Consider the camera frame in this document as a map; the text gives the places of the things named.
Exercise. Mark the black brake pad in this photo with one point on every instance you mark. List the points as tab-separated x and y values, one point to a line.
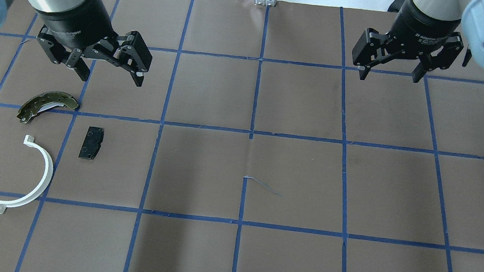
92	143

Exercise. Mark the olive brake shoe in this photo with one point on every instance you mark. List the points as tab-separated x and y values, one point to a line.
44	102

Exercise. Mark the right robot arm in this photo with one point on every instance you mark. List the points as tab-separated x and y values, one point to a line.
471	14

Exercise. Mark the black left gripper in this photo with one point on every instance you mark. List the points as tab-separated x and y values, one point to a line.
78	17

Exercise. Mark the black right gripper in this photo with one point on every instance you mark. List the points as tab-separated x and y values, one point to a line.
424	25

